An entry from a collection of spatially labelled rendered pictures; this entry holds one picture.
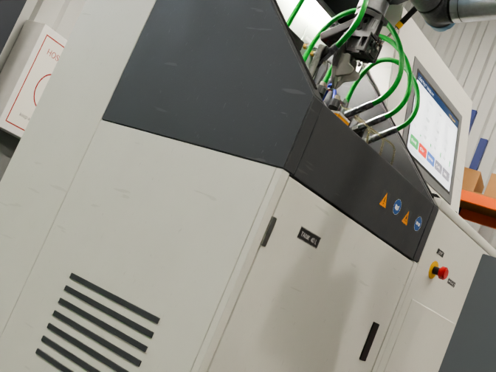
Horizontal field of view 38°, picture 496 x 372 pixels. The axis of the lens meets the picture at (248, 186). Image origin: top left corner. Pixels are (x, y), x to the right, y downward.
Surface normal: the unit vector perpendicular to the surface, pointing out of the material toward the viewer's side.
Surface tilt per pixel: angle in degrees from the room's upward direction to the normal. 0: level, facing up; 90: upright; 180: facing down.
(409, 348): 90
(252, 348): 90
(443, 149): 76
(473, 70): 90
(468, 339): 90
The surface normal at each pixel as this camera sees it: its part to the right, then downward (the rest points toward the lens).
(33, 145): -0.55, -0.34
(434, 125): 0.81, 0.00
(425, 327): 0.74, 0.22
